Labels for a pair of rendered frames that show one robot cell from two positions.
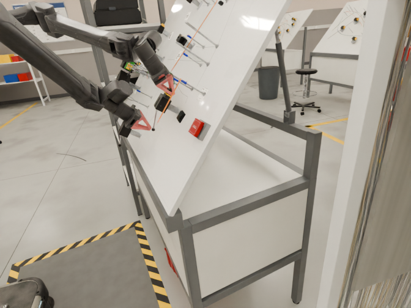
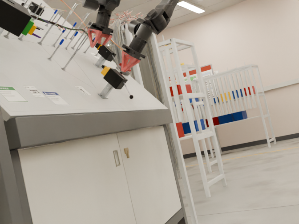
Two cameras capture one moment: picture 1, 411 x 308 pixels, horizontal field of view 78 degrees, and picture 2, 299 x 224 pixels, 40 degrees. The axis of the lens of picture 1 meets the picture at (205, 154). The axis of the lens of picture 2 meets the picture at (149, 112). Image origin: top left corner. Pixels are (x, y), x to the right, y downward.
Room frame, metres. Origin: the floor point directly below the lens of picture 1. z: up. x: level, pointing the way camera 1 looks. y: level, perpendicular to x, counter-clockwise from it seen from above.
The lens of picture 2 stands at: (2.17, 1.39, 0.77)
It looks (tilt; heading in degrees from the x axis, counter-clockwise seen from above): 3 degrees up; 222
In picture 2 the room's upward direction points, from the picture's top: 13 degrees counter-clockwise
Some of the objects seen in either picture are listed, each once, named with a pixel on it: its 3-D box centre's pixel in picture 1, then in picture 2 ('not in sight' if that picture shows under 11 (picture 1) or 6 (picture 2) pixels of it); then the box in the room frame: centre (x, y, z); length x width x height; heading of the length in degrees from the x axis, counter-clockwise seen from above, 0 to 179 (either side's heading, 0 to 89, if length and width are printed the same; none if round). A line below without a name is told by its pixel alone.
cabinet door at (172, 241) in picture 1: (163, 220); (152, 176); (0.93, 0.22, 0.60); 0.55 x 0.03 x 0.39; 23
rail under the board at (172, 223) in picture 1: (137, 155); (118, 122); (1.18, 0.35, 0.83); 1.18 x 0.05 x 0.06; 23
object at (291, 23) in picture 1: (283, 49); not in sight; (6.86, -2.23, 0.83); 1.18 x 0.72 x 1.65; 12
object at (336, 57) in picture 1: (349, 54); not in sight; (4.61, -2.67, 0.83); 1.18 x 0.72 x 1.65; 15
